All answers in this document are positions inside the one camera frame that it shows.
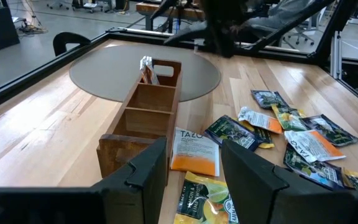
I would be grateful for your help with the dark wooden tea organizer box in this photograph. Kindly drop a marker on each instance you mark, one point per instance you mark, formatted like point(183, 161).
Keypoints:
point(148, 124)

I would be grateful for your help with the wooden desk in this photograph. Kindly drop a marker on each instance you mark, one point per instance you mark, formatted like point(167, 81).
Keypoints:
point(154, 7)

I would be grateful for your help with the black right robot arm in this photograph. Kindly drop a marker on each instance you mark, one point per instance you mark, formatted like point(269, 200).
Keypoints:
point(225, 9)

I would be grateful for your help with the black aluminium table frame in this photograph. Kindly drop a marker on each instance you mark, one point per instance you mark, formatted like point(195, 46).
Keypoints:
point(42, 71)

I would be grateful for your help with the yellow lemon lime tea packet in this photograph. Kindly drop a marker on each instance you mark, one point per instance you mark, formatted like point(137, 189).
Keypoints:
point(204, 199)

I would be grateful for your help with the small silver foil pouch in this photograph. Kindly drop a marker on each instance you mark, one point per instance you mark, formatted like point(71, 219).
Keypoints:
point(289, 119)
point(267, 99)

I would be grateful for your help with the dark blackcurrant tea packet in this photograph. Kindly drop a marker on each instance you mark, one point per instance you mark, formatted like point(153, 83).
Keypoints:
point(228, 132)

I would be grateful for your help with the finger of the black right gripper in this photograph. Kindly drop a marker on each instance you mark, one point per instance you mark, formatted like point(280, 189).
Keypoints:
point(191, 31)

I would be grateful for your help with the black computer tower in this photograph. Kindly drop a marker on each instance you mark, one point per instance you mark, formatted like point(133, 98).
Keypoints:
point(2, 28)

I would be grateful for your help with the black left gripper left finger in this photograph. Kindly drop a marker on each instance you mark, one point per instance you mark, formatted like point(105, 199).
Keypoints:
point(129, 199)

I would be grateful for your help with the grey round mat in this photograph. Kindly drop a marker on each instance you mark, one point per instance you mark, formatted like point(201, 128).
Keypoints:
point(104, 71)

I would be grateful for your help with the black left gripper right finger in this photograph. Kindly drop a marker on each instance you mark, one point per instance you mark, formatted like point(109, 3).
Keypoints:
point(259, 199)

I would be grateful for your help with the dark green tea packet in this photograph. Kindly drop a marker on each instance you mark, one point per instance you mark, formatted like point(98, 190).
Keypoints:
point(315, 172)

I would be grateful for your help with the office chair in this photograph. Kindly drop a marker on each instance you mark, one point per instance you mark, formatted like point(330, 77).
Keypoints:
point(300, 35)

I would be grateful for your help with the large silver foil pouch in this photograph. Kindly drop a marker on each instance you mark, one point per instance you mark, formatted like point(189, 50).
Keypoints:
point(331, 130)

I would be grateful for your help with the orange white Tazo tea packet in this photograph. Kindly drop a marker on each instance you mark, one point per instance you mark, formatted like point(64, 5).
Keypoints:
point(312, 146)
point(194, 149)
point(259, 119)
point(148, 73)

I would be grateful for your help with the silver aluminium post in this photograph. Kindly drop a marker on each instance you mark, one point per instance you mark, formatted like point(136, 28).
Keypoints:
point(336, 56)

